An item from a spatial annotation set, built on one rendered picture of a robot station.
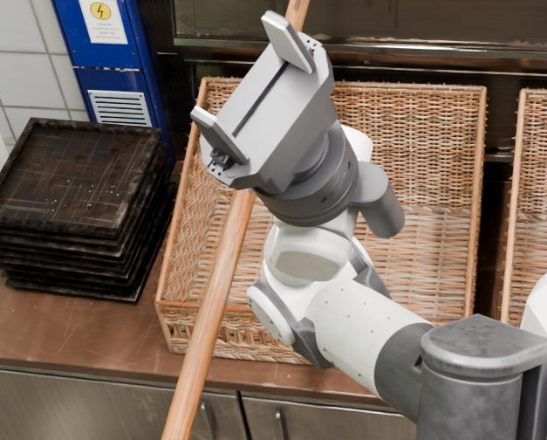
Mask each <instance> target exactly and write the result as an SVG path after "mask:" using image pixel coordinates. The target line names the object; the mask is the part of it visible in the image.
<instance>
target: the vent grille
mask: <svg viewBox="0 0 547 440"><path fill-rule="evenodd" d="M88 93H89V96H90V99H91V102H92V107H93V110H94V112H95V115H96V118H97V121H98V122H99V123H110V124H120V125H131V126H142V127H152V124H151V120H150V117H149V113H148V110H147V104H146V101H145V98H144V94H143V93H130V92H111V91H93V90H88Z"/></svg>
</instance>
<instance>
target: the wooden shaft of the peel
mask: <svg viewBox="0 0 547 440"><path fill-rule="evenodd" d="M309 2H310V0H290V2H289V6H288V9H287V11H286V15H285V18H286V19H288V20H289V21H290V22H291V24H292V26H293V27H294V29H295V30H296V32H297V33H298V32H299V31H300V32H301V31H302V28H303V24H304V19H305V16H306V12H307V9H308V6H309ZM255 200H256V193H255V192H254V193H252V194H251V193H249V192H248V190H247V189H242V190H234V193H233V196H232V199H231V202H230V206H229V210H228V214H227V216H226V220H225V223H224V225H223V229H222V234H221V237H220V240H219V244H218V246H217V250H216V253H215V258H214V261H213V264H212V267H211V270H210V274H209V279H208V282H207V284H206V288H205V291H204V294H203V297H202V302H201V305H200V309H199V312H198V314H197V318H196V321H195V326H194V329H193V332H192V335H191V339H190V342H189V344H188V350H187V353H186V356H185V359H184V362H183V365H182V369H181V374H180V377H179V380H178V383H177V386H176V390H175V392H174V398H173V401H172V404H171V407H170V410H169V413H168V419H167V421H166V424H165V428H164V430H163V434H162V437H161V440H189V438H190V435H191V431H192V428H193V425H194V421H195V416H196V412H197V410H198V406H199V402H200V400H201V396H202V391H203V387H204V384H205V381H206V377H207V374H208V371H209V365H210V362H211V358H212V355H213V352H214V349H215V343H216V340H217V336H218V333H219V330H220V326H221V323H222V317H223V314H224V311H225V307H226V305H227V301H228V297H229V292H230V288H231V286H232V282H233V278H234V276H235V272H236V267H237V263H238V260H239V257H240V253H241V250H242V247H243V241H244V238H245V235H246V231H247V228H248V225H249V221H250V216H251V212H252V209H253V206H254V202H255Z"/></svg>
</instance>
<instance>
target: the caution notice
mask: <svg viewBox="0 0 547 440"><path fill-rule="evenodd" d="M79 3H80V6H81V9H82V12H83V15H84V18H85V23H86V26H87V30H88V32H89V35H90V39H91V41H92V43H109V44H127V41H126V34H125V32H124V28H123V24H122V21H121V18H120V12H119V9H118V5H117V2H116V0H79Z"/></svg>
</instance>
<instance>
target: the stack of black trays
mask: <svg viewBox="0 0 547 440"><path fill-rule="evenodd" d="M162 133H163V130H162V128H161V127H142V126H131V125H120V124H110V123H99V122H89V121H78V120H58V119H47V118H37V117H30V119H29V121H28V123H27V124H26V126H25V128H24V130H23V132H22V133H21V135H20V137H19V138H18V140H17V143H16V145H15V146H14V148H13V149H12V151H11V153H10V155H9V157H8V159H7V160H6V162H5V164H4V165H3V167H2V169H1V171H0V269H2V270H4V271H3V274H2V277H6V278H8V279H7V281H6V283H5V285H7V286H14V287H15V288H18V289H25V290H32V291H40V292H53V293H60V294H67V295H74V296H81V297H88V298H95V299H109V300H116V301H123V302H130V303H134V302H135V301H136V299H137V298H138V295H139V293H140V289H141V287H142V285H143V282H144V280H145V277H146V275H147V272H148V270H149V267H150V265H151V263H152V261H153V258H154V254H155V253H156V250H157V248H158V245H159V243H160V241H161V238H162V235H163V233H164V230H165V229H166V226H167V224H168V220H169V218H170V216H171V214H170V213H172V211H173V209H174V206H175V201H174V200H176V199H175V198H177V195H176V194H175V192H176V190H177V188H176V187H175V185H176V182H170V181H169V179H170V177H171V175H172V173H170V172H169V170H170V169H171V167H172V165H168V163H169V161H170V159H171V156H172V155H168V149H166V148H163V147H164V145H165V143H166V142H165V141H160V138H161V136H162Z"/></svg>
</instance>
